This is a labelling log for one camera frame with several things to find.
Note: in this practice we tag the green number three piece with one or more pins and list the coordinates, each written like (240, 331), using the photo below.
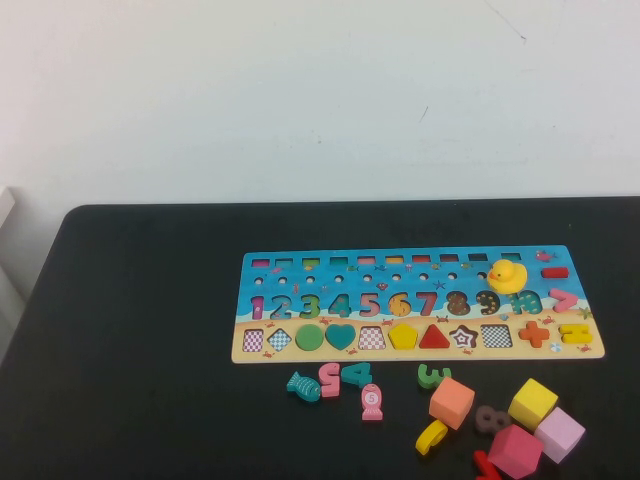
(431, 380)

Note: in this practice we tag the orange wooden cube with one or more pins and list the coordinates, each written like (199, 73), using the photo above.
(451, 404)

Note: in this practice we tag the yellow pentagon piece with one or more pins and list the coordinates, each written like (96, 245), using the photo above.
(404, 337)

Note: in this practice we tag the brown number eight piece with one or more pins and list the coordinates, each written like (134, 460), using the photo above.
(486, 425)

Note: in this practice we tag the yellow equals sign piece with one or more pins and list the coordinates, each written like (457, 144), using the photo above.
(576, 339)

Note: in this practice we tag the teal wooden fish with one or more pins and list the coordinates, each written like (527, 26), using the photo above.
(302, 387)

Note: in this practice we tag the teal number four piece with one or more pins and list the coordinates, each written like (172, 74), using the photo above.
(361, 376)

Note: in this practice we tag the red triangle piece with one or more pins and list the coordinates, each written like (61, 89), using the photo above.
(436, 341)

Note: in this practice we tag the pink wooden fish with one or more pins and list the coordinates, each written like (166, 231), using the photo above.
(372, 401)

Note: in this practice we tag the green circle piece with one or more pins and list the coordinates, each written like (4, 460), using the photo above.
(310, 337)

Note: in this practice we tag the orange plus sign piece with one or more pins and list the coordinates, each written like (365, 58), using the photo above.
(535, 334)

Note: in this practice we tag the red minus sign piece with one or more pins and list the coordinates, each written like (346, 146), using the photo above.
(556, 272)

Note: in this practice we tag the pink number five piece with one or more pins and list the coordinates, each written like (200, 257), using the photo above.
(330, 389)

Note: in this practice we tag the yellow wooden cube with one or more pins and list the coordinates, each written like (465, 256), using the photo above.
(531, 402)

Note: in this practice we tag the red number seven piece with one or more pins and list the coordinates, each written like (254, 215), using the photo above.
(482, 466)

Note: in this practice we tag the yellow rubber duck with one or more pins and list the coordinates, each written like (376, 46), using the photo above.
(507, 277)

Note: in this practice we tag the red wooden cube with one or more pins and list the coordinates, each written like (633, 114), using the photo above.
(515, 450)

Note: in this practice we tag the pink greater-than sign piece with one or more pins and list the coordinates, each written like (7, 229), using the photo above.
(567, 300)

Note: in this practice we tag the white furniture edge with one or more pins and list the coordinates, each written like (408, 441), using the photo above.
(11, 250)

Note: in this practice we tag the yellow number piece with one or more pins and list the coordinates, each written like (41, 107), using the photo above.
(429, 439)

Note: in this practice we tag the pink wooden cube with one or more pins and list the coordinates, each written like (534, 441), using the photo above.
(560, 434)

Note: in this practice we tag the teal heart piece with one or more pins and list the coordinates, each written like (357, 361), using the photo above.
(341, 337)

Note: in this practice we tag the colourful number shape puzzle board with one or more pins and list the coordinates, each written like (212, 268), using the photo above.
(450, 350)

